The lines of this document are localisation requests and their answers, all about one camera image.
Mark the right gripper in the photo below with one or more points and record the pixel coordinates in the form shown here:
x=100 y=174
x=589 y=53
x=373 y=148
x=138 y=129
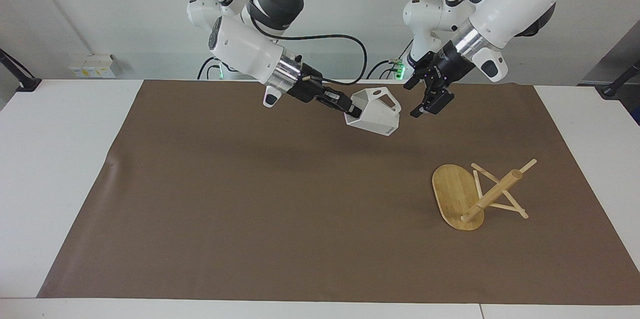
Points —
x=305 y=85

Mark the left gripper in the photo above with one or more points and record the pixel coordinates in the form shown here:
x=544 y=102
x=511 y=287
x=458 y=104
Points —
x=450 y=69

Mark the white angular cup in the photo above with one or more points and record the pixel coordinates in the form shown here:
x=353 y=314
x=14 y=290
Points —
x=380 y=119

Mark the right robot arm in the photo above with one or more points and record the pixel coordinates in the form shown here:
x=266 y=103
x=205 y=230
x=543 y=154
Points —
x=245 y=49

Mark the wooden cup rack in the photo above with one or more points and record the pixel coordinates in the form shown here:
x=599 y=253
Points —
x=457 y=194

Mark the black stand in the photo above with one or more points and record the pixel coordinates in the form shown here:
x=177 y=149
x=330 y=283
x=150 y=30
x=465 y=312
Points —
x=620 y=81
x=20 y=76

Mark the white wall power outlet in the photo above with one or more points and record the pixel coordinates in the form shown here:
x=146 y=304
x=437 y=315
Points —
x=92 y=66

